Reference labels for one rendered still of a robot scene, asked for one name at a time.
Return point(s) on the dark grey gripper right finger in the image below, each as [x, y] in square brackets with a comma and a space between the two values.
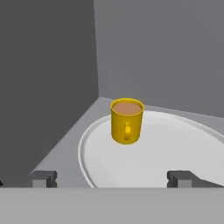
[183, 178]

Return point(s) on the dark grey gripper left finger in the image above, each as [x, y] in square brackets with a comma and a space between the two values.
[43, 176]

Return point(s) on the yellow cup of tea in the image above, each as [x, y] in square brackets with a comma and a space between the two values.
[126, 125]

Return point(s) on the white round turntable plate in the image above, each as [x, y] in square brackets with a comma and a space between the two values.
[163, 151]

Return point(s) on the grey microwave oven interior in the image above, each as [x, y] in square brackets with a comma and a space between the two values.
[46, 87]

